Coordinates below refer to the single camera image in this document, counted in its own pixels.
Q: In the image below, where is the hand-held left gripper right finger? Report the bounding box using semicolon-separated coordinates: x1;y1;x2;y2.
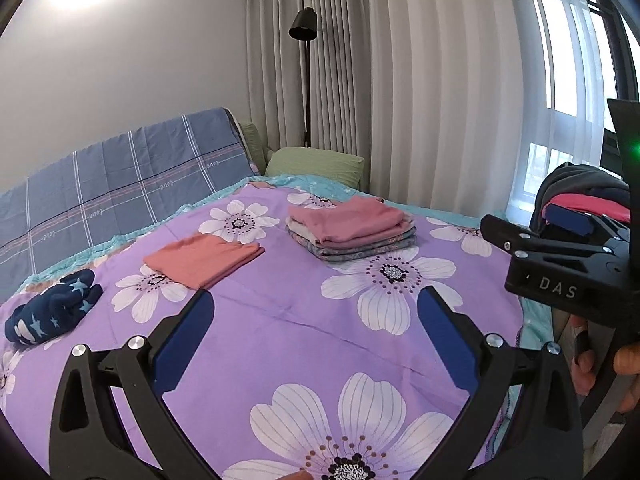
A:
418;286;585;480

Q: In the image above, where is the person's right hand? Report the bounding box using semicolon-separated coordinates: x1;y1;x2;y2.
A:
569;314;640;416

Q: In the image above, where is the pile of dark clothes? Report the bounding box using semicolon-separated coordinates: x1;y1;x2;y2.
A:
530;162;632;233

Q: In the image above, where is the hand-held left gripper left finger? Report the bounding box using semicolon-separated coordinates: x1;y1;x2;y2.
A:
48;288;221;480

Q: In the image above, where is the purple floral bedsheet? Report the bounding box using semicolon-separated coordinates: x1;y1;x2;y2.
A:
0;175;551;480

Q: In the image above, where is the blue plaid headboard cover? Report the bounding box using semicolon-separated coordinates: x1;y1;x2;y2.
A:
0;107;257;301

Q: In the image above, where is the grey pleated curtain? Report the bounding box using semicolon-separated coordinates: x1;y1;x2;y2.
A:
246;0;621;221

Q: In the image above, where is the orange folded garment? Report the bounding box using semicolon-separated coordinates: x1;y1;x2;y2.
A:
143;234;266;291

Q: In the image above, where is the window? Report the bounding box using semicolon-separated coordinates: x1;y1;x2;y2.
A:
505;0;640;221

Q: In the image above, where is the navy star-print folded garment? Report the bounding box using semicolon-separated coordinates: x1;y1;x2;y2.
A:
5;268;105;347

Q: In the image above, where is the pink long-sleeve shirt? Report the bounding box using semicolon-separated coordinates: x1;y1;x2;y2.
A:
287;196;413;242

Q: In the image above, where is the pale green pillow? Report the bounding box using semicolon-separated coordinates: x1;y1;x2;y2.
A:
238;121;275;177

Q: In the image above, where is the stack of clothes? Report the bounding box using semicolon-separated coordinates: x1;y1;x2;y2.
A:
286;220;418;263

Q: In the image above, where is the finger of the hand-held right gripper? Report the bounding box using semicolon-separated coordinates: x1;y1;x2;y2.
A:
544;201;632;243
480;214;617;262

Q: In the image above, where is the black floor lamp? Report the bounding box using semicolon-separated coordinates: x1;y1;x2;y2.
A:
288;7;317;148

